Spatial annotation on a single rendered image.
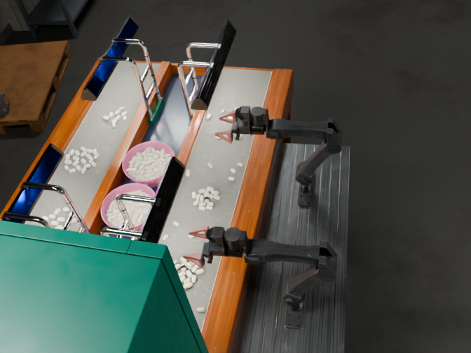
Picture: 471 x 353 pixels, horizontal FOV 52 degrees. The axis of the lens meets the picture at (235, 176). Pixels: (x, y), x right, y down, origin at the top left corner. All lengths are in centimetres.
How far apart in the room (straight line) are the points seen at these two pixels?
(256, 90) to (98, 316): 208
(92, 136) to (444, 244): 209
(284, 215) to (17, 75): 292
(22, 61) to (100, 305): 392
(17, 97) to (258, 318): 292
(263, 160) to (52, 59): 266
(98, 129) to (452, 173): 223
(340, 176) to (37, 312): 178
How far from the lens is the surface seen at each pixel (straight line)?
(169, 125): 276
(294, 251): 168
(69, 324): 90
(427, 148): 356
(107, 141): 269
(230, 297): 199
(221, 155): 245
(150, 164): 252
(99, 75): 253
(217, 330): 194
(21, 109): 417
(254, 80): 285
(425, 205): 325
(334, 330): 203
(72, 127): 281
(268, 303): 207
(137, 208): 235
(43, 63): 457
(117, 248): 94
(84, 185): 252
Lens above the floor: 255
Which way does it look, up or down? 50 degrees down
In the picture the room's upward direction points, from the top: 9 degrees counter-clockwise
